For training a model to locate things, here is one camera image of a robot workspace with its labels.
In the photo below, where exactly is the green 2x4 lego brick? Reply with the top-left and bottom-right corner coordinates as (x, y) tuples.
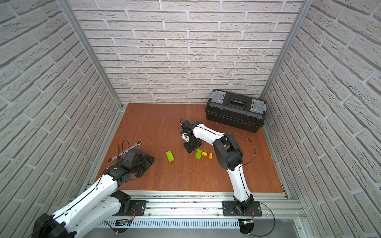
(195, 149), (202, 159)
(166, 151), (174, 162)

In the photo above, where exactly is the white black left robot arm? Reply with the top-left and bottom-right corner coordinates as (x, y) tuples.
(30, 149), (154, 238)

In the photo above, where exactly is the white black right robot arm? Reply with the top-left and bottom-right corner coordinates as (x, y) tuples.
(181, 120), (254, 215)

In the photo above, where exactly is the silver ratchet wrench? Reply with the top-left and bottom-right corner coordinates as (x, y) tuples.
(107, 140), (142, 163)

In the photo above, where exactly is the black plastic toolbox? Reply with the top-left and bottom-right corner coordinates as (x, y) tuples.
(205, 89), (267, 133)

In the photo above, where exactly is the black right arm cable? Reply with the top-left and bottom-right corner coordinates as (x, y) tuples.
(232, 132), (257, 172)

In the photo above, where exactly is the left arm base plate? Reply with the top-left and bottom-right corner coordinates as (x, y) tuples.
(115, 200), (147, 216)

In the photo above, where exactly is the aluminium front rail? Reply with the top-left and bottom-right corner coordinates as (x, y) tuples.
(124, 190), (307, 220)

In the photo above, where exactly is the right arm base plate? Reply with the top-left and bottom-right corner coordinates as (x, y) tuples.
(222, 200), (263, 217)

